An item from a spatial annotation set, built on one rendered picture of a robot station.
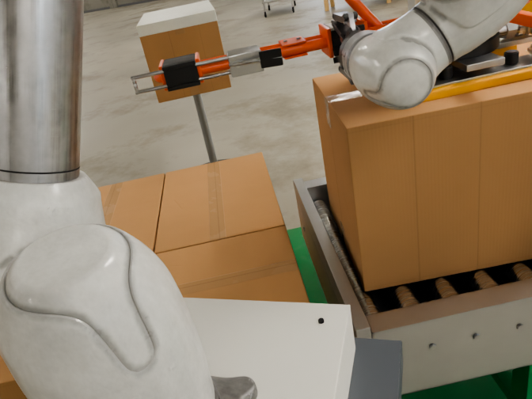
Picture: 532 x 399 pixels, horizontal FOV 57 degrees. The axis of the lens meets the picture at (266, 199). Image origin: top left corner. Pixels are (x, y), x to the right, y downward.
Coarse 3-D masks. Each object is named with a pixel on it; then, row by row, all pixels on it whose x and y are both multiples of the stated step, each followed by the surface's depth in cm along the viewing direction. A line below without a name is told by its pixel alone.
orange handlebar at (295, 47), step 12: (528, 12) 89; (384, 24) 105; (516, 24) 91; (528, 24) 87; (300, 36) 105; (312, 36) 105; (264, 48) 105; (288, 48) 101; (300, 48) 102; (312, 48) 102; (204, 60) 105; (204, 72) 101
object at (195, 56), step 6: (192, 54) 105; (198, 54) 104; (162, 60) 105; (168, 60) 104; (174, 60) 103; (180, 60) 101; (186, 60) 100; (198, 60) 100; (198, 66) 101; (162, 78) 101
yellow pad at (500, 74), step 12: (516, 60) 100; (528, 60) 101; (444, 72) 100; (456, 72) 103; (468, 72) 102; (480, 72) 100; (492, 72) 99; (504, 72) 99; (516, 72) 98; (528, 72) 98; (444, 84) 98; (456, 84) 98; (468, 84) 98; (480, 84) 98; (492, 84) 98; (432, 96) 98; (444, 96) 98
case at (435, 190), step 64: (320, 128) 132; (384, 128) 94; (448, 128) 95; (512, 128) 96; (384, 192) 100; (448, 192) 102; (512, 192) 103; (384, 256) 108; (448, 256) 109; (512, 256) 111
